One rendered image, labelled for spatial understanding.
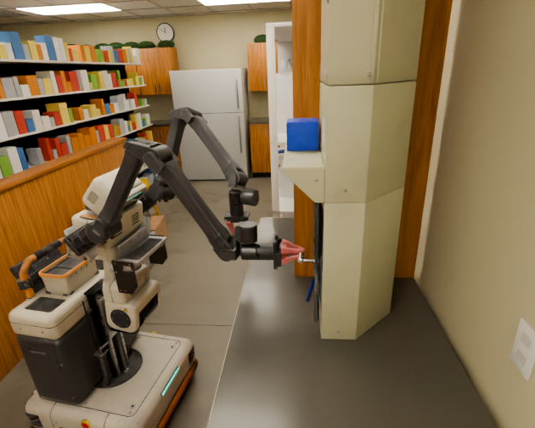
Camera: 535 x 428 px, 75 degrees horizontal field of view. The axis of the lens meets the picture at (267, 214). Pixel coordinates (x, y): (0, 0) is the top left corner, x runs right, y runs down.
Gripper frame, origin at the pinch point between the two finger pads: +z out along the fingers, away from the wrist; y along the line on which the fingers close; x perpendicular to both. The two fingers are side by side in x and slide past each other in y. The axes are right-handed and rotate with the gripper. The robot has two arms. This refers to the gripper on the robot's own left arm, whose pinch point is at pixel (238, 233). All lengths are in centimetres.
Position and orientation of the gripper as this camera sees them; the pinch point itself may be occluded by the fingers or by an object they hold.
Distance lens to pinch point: 154.0
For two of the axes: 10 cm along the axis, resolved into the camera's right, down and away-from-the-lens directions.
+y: 10.0, -0.1, -0.9
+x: 0.8, -3.8, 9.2
